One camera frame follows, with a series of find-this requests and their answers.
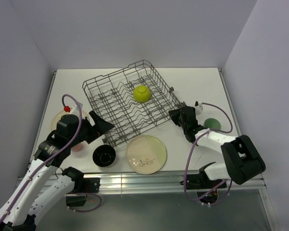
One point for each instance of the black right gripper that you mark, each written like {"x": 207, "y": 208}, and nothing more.
{"x": 174, "y": 114}

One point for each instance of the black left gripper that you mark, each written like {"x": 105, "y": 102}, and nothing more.
{"x": 98, "y": 128}

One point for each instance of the black bowl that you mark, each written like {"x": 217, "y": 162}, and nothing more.
{"x": 104, "y": 155}

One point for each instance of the lime green bowl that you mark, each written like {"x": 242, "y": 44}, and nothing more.
{"x": 142, "y": 94}

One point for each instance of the grey wire dish rack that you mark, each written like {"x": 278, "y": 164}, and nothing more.
{"x": 111, "y": 97}

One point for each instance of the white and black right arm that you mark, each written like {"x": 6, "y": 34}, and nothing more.
{"x": 241, "y": 159}

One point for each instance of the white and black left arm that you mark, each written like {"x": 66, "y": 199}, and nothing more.
{"x": 27, "y": 205}

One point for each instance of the pink cup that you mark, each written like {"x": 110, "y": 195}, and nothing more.
{"x": 77, "y": 147}

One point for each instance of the pale green cup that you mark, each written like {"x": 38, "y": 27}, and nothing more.
{"x": 212, "y": 123}

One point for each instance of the small cream plate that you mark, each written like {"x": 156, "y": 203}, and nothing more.
{"x": 57, "y": 117}

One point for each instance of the large pink green plate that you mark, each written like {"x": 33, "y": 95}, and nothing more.
{"x": 146, "y": 154}

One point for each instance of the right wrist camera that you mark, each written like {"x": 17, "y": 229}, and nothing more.
{"x": 198, "y": 108}

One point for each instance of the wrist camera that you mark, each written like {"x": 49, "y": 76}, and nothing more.
{"x": 74, "y": 110}
{"x": 198, "y": 108}

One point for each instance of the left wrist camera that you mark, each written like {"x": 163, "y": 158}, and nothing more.
{"x": 74, "y": 110}

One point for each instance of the aluminium rail frame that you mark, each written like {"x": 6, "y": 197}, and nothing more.
{"x": 134, "y": 202}

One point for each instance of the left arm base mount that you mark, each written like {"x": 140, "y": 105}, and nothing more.
{"x": 85, "y": 193}

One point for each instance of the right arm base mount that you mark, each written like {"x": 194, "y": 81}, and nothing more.
{"x": 202, "y": 182}

